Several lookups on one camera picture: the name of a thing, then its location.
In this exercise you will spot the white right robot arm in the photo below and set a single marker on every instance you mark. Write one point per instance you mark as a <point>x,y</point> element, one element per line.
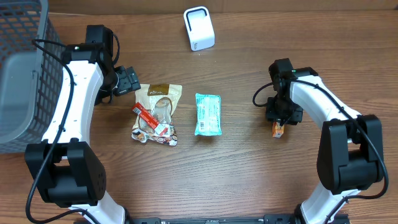
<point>350,162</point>

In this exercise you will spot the small orange tissue pack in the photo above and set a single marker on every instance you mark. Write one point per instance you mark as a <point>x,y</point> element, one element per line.
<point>277,130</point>

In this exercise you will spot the white barcode scanner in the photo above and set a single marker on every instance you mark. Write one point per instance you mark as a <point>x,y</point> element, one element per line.
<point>199,28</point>

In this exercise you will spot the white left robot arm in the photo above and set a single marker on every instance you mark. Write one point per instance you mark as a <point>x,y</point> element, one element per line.
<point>64,168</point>

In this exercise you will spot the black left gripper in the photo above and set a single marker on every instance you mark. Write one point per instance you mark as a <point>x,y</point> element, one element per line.
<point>128,79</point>

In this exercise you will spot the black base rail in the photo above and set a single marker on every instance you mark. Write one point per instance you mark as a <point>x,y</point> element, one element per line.
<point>266,219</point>

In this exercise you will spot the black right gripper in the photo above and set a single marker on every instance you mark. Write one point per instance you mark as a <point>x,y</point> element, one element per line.
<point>274,116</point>

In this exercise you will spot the dark plastic mesh basket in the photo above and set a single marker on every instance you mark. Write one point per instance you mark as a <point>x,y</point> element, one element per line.
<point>30,79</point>

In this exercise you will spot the beige snack pouch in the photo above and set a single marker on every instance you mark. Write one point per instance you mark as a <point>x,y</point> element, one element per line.
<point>160,101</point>

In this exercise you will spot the teal wet wipes packet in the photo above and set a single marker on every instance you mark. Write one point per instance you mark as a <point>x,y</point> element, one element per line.
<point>208,115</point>

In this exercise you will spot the red candy bar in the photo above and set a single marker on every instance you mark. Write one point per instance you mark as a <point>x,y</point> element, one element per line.
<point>159,129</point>

